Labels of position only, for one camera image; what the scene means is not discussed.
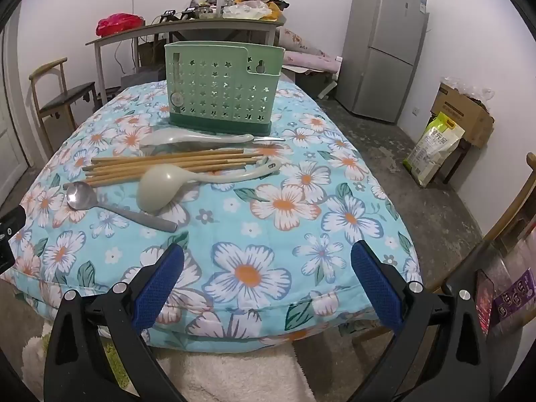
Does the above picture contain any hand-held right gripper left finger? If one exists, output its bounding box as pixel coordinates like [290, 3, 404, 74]
[44, 243, 185, 402]

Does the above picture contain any yellow-white rice bag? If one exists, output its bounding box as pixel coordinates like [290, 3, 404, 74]
[403, 112, 466, 188]

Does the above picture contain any metal spoon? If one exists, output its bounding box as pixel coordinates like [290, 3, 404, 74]
[65, 181, 179, 233]

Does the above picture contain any blue floral quilt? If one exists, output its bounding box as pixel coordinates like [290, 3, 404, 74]
[0, 79, 423, 348]

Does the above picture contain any cardboard box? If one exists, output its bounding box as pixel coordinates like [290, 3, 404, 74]
[430, 81, 495, 148]

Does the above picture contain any silver refrigerator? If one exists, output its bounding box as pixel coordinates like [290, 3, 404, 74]
[335, 0, 430, 124]

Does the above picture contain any pale green rice spoon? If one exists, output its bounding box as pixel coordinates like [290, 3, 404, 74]
[140, 128, 255, 149]

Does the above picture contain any purple packet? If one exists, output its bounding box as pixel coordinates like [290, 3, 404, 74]
[493, 268, 536, 323]

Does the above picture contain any wooden chair with dark seat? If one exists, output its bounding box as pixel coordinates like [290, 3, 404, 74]
[28, 56, 98, 135]

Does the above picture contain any white fluffy rug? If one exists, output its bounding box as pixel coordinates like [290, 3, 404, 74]
[21, 322, 315, 402]

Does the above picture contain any pink rolled mat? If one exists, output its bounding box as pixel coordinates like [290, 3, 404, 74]
[282, 50, 343, 78]

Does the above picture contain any white plastic bag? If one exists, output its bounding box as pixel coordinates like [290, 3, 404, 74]
[222, 2, 273, 20]

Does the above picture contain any red plastic bag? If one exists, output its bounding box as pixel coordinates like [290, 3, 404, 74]
[96, 13, 143, 37]

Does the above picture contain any white door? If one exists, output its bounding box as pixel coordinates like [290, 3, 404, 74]
[0, 29, 30, 181]

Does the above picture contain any pale green ladle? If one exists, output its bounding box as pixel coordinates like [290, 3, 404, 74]
[138, 157, 282, 214]

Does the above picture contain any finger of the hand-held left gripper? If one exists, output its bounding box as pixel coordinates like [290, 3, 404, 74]
[0, 207, 26, 273]

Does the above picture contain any red glossy packet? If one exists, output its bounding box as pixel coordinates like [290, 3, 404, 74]
[476, 270, 495, 336]

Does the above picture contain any bundle of bamboo chopsticks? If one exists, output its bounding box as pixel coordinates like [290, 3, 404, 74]
[82, 146, 269, 187]

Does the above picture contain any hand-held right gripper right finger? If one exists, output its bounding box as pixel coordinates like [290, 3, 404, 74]
[351, 241, 495, 402]

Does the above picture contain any dark wooden stool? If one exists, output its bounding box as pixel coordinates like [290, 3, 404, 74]
[444, 136, 476, 183]

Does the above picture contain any floral rolled cloth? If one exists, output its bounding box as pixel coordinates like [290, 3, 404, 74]
[278, 27, 331, 57]

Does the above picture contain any green plastic utensil holder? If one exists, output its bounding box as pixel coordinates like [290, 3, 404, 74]
[164, 41, 286, 128]

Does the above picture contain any grey table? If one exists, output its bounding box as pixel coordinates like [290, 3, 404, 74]
[86, 17, 287, 110]

